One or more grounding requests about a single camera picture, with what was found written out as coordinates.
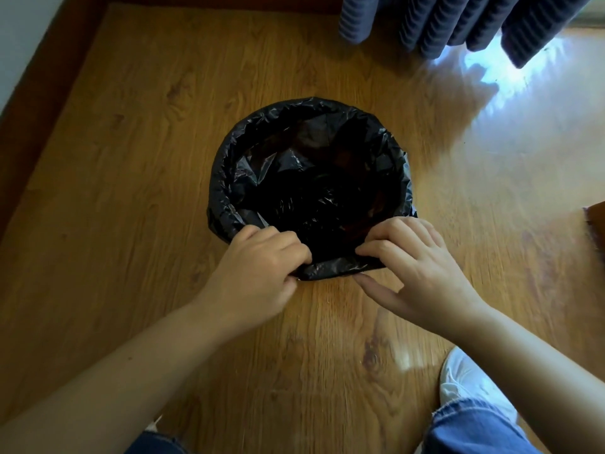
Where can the person's left hand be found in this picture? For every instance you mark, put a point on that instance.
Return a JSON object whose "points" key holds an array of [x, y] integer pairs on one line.
{"points": [[250, 278]]}

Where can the person's right hand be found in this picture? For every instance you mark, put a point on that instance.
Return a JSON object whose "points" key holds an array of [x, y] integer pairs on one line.
{"points": [[425, 283]]}

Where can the person's left thumb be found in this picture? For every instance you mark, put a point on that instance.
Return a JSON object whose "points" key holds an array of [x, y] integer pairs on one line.
{"points": [[289, 286]]}

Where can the person's right middle finger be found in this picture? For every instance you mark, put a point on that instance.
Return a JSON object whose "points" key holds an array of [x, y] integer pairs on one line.
{"points": [[394, 241]]}

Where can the person's right thumb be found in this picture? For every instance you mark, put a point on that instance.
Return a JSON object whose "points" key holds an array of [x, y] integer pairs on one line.
{"points": [[378, 292]]}

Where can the black plastic garbage bag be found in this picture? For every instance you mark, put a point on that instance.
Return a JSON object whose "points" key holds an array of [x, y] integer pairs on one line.
{"points": [[307, 184]]}

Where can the person's left forearm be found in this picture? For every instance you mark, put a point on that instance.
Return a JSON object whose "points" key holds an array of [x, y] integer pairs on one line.
{"points": [[118, 387]]}

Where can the person's right forearm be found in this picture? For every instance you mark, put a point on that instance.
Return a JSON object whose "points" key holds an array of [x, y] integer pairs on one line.
{"points": [[543, 373]]}

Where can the white shoe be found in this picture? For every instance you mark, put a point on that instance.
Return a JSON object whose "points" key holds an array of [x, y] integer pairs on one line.
{"points": [[153, 424], [465, 378]]}

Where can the blue jeans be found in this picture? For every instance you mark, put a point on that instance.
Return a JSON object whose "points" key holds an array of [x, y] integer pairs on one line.
{"points": [[472, 434]]}

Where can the brown wooden furniture piece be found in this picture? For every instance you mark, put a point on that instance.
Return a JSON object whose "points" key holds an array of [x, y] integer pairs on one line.
{"points": [[596, 231]]}

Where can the grey-blue pleated curtain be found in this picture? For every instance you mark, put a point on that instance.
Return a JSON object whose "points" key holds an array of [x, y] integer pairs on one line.
{"points": [[449, 18]]}

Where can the brown wooden baseboard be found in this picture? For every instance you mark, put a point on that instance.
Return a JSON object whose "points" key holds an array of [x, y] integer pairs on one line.
{"points": [[47, 89]]}

